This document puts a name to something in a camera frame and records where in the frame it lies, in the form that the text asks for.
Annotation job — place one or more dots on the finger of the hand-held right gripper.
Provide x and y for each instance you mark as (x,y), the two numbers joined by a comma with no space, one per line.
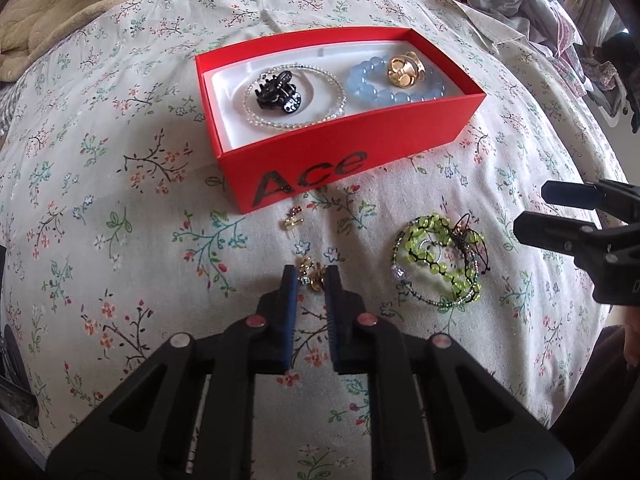
(565,192)
(550,232)

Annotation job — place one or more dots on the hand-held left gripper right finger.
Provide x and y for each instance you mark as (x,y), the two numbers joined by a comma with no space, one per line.
(334,320)

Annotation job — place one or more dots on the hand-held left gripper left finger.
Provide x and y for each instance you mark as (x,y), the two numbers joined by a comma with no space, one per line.
(289,310)

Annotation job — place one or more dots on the gold flower earring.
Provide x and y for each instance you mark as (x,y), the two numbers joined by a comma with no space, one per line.
(312,272)

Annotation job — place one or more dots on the small gold earring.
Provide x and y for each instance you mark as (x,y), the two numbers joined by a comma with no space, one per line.
(291,218)

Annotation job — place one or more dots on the red cardboard box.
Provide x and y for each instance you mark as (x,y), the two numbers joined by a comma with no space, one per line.
(400,130)

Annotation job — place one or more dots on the pink floral cloth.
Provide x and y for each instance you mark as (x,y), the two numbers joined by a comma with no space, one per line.
(595,70)

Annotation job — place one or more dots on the grey crumpled clothes pile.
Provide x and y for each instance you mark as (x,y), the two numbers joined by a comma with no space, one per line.
(515,0)

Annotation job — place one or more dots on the gold hair claw clip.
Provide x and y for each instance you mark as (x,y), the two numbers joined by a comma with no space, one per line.
(404,71)

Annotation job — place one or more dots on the black hair claw clip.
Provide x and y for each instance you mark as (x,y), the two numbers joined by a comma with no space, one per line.
(277,92)

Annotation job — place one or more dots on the beige fleece garment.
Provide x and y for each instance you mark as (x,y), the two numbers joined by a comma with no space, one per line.
(65,5)

